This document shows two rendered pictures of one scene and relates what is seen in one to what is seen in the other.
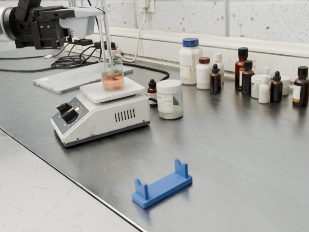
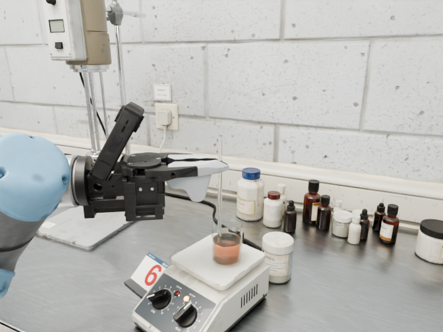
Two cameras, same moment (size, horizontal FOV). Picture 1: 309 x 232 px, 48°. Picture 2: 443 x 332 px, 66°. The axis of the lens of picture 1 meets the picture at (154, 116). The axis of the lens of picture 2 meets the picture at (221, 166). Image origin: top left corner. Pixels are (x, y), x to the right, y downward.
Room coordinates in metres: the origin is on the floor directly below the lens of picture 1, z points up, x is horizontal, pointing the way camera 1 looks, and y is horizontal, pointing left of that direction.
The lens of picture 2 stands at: (0.29, 0.30, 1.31)
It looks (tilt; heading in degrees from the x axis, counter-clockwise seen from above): 18 degrees down; 335
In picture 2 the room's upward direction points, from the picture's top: straight up
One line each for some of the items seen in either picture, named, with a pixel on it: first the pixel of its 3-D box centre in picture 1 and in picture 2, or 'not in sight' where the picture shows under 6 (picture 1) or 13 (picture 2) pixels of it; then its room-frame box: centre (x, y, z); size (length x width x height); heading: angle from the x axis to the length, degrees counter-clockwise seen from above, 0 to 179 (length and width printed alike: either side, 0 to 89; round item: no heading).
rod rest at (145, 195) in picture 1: (162, 180); not in sight; (0.46, 0.00, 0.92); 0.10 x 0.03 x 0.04; 126
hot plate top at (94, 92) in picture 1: (111, 89); (218, 257); (0.75, 0.09, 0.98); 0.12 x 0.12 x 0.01; 25
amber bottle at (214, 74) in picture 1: (215, 77); (290, 215); (0.91, -0.18, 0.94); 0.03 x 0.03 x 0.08
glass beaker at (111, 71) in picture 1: (111, 73); (228, 240); (0.73, 0.08, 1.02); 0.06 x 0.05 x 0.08; 17
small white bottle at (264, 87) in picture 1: (264, 89); (354, 228); (0.79, -0.27, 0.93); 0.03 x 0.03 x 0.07
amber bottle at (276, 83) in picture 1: (276, 85); (362, 223); (0.80, -0.30, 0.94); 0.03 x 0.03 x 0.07
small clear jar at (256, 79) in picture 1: (260, 86); (342, 223); (0.84, -0.28, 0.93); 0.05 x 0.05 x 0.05
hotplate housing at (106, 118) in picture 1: (103, 109); (208, 287); (0.74, 0.11, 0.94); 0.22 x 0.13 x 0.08; 115
